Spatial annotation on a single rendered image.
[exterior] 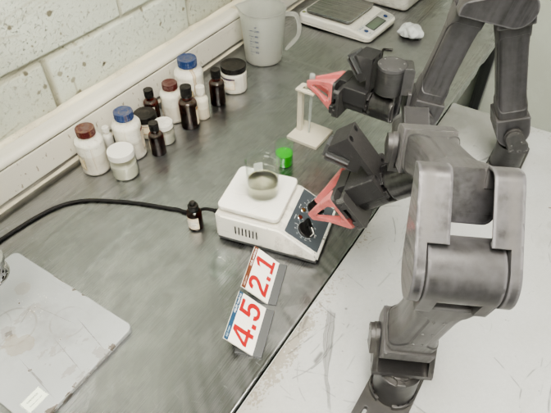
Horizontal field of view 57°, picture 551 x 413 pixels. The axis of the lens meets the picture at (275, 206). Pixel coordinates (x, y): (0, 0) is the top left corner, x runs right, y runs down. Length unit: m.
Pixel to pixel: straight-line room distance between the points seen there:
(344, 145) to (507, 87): 0.44
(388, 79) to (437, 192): 0.58
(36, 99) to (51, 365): 0.56
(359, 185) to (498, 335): 0.35
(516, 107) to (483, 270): 0.67
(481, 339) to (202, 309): 0.46
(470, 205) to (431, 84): 0.56
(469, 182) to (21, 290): 0.77
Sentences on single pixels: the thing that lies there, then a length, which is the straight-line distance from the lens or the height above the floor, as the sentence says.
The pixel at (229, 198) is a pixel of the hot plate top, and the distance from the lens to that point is 0.94.
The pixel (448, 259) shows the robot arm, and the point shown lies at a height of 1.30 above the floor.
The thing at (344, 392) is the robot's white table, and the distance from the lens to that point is 0.82.
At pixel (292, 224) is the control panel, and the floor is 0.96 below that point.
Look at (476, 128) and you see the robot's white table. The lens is 1.34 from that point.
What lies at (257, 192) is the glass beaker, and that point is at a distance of 0.91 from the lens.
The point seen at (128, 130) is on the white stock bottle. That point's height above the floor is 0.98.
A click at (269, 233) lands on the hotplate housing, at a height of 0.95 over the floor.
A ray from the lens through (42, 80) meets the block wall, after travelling 1.18.
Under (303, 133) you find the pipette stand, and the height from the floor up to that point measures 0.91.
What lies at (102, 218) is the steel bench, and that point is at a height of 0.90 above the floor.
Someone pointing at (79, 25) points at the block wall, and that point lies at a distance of 1.21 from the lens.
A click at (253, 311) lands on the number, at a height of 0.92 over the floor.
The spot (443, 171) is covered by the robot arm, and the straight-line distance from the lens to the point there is 0.47.
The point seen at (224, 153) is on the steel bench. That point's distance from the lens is 1.18.
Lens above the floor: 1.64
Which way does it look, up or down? 45 degrees down
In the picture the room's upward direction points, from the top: straight up
